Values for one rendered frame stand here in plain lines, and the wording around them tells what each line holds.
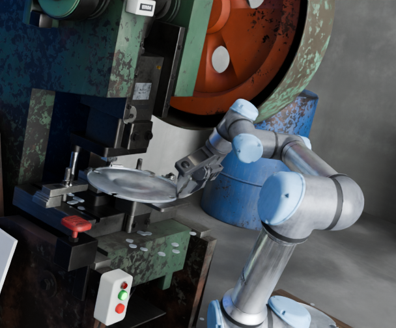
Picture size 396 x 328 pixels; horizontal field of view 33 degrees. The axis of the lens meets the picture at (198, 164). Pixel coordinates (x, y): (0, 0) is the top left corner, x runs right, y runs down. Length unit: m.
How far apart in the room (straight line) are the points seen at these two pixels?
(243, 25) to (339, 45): 3.10
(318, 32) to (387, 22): 3.06
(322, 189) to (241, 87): 0.83
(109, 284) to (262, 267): 0.45
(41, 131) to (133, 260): 0.50
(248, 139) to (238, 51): 0.55
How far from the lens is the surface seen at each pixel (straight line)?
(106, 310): 1.82
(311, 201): 1.41
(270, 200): 1.42
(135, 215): 2.01
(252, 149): 1.75
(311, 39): 2.08
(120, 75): 1.84
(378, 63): 5.16
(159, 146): 4.24
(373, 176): 5.20
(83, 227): 1.73
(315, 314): 2.50
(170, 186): 2.10
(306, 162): 1.67
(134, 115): 1.98
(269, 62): 2.13
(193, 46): 2.06
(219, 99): 2.23
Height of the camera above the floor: 1.42
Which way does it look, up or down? 15 degrees down
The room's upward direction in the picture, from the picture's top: 13 degrees clockwise
